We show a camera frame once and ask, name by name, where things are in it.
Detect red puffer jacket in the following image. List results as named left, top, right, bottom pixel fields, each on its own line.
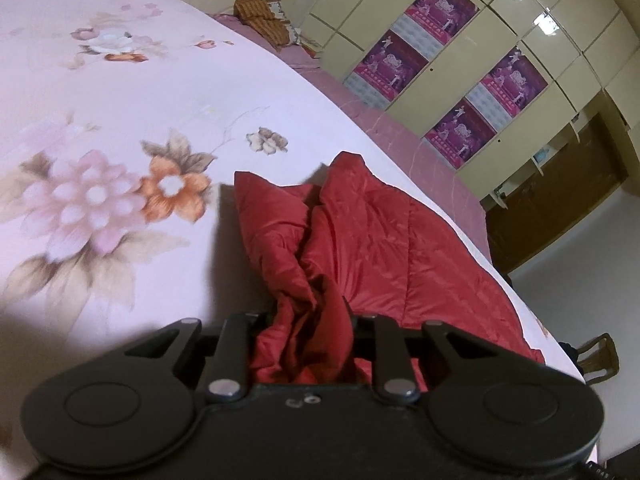
left=233, top=150, right=547, bottom=397

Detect floral white bedsheet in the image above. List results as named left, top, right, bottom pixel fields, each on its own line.
left=0, top=0, right=587, bottom=480

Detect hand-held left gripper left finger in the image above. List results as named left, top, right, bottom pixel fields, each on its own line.
left=120, top=312, right=262, bottom=405

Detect wooden chair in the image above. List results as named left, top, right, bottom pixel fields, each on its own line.
left=574, top=332, right=622, bottom=387

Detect cream wardrobe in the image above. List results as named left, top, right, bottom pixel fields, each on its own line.
left=299, top=0, right=640, bottom=188

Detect purple wall poster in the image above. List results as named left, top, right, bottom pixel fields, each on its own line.
left=344, top=29, right=432, bottom=111
left=424, top=99, right=502, bottom=170
left=400, top=0, right=482, bottom=57
left=467, top=45, right=551, bottom=127

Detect cream open shelf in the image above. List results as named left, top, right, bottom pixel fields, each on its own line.
left=479, top=112, right=583, bottom=208

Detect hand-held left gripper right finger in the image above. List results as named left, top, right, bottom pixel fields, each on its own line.
left=351, top=313, right=502, bottom=407

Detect brown folded clothes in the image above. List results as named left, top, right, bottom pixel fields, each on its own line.
left=234, top=0, right=297, bottom=52

